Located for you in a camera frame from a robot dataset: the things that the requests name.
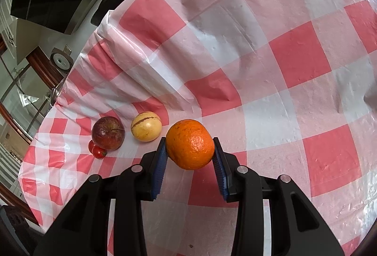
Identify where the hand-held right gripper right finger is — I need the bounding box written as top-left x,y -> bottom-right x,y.
213,136 -> 345,256

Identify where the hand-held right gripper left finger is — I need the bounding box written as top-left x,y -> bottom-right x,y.
33,136 -> 169,256

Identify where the orange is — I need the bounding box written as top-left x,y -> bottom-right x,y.
166,119 -> 215,170

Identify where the yellow pepino melon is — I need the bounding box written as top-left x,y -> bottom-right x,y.
131,111 -> 163,142

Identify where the dark red apple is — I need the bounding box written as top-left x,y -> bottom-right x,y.
91,116 -> 126,150

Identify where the red checkered tablecloth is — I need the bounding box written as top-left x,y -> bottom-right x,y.
18,0 -> 377,256

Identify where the round metal fixture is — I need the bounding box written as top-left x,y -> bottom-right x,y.
49,45 -> 74,74

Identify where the wooden door frame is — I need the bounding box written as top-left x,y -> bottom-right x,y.
0,38 -> 64,145

